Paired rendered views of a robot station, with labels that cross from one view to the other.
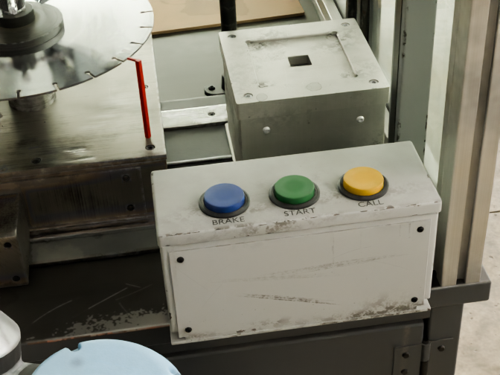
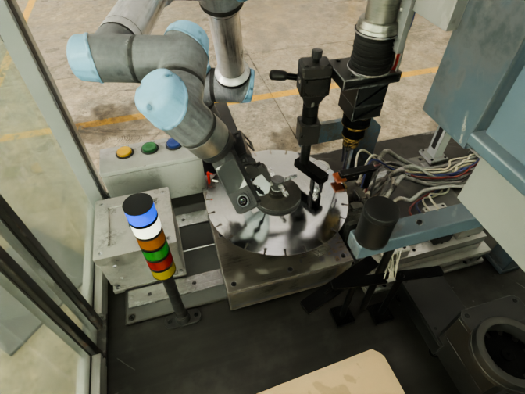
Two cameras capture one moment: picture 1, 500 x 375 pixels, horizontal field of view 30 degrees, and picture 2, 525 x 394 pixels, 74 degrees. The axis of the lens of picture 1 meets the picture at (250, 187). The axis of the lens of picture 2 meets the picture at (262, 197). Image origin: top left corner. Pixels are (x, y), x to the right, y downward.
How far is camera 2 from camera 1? 1.58 m
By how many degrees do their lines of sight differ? 95
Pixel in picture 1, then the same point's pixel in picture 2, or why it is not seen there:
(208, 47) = (202, 377)
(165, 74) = (229, 335)
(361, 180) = (125, 149)
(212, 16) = not seen: outside the picture
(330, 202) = (137, 146)
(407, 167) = (105, 161)
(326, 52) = (118, 229)
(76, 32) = not seen: hidden behind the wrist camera
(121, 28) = (222, 197)
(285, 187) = (151, 145)
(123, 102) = not seen: hidden behind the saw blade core
